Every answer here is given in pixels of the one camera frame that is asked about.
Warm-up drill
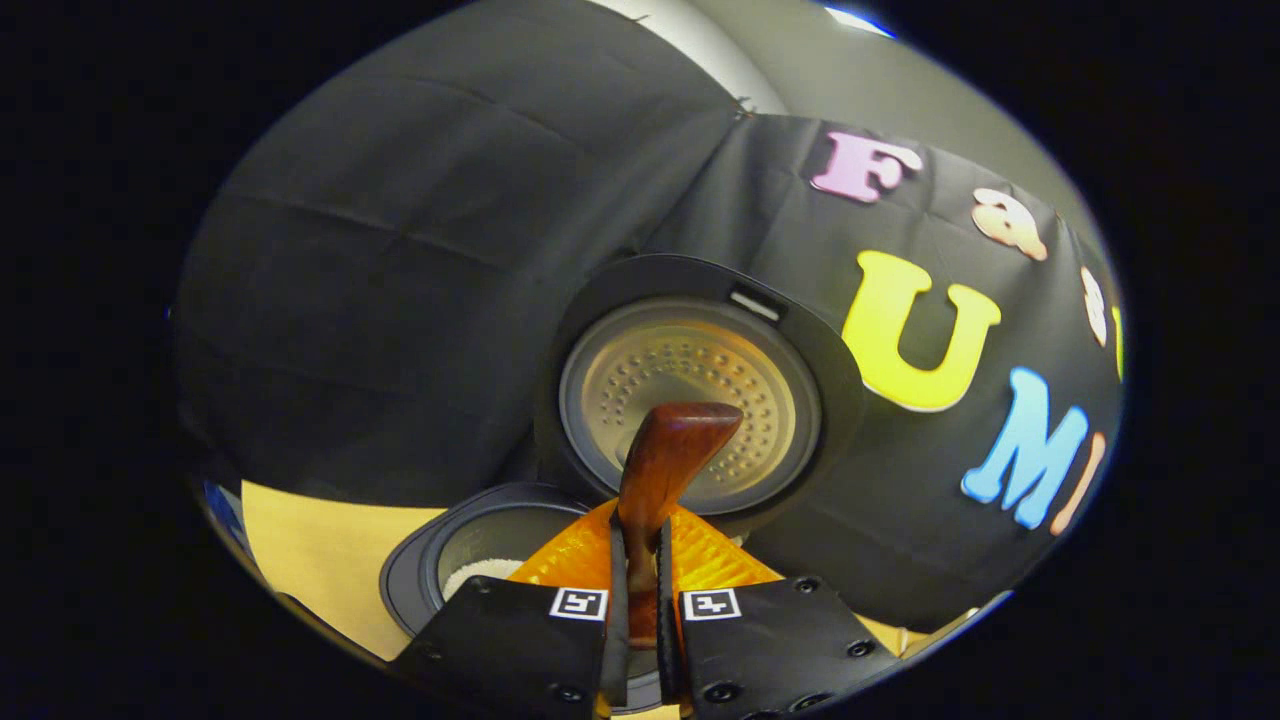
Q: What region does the small ceiling light panel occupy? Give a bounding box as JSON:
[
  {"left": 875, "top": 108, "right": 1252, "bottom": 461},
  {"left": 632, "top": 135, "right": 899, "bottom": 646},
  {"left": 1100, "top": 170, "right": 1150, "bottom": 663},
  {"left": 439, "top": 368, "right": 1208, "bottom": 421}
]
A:
[{"left": 825, "top": 5, "right": 896, "bottom": 39}]

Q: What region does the grey silver rice cooker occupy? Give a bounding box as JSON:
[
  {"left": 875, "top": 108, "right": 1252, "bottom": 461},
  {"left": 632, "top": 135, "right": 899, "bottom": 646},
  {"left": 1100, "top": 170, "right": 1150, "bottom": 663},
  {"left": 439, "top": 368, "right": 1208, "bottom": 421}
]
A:
[{"left": 378, "top": 253, "right": 866, "bottom": 713}]

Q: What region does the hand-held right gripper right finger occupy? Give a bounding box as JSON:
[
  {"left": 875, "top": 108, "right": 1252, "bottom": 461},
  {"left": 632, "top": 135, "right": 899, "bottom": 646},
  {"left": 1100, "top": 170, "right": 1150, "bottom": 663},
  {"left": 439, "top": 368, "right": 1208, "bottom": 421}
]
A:
[{"left": 655, "top": 505, "right": 901, "bottom": 720}]

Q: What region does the brown wooden spoon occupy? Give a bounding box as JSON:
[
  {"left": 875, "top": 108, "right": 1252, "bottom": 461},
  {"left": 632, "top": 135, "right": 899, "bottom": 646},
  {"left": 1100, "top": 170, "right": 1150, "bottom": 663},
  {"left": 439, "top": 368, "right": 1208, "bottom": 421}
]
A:
[{"left": 612, "top": 402, "right": 745, "bottom": 651}]

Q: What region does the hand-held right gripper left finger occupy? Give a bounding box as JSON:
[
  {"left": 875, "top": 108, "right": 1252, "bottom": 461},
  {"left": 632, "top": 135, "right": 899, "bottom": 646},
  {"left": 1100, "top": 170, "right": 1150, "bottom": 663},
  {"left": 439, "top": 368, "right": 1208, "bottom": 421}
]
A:
[{"left": 395, "top": 500, "right": 629, "bottom": 720}]

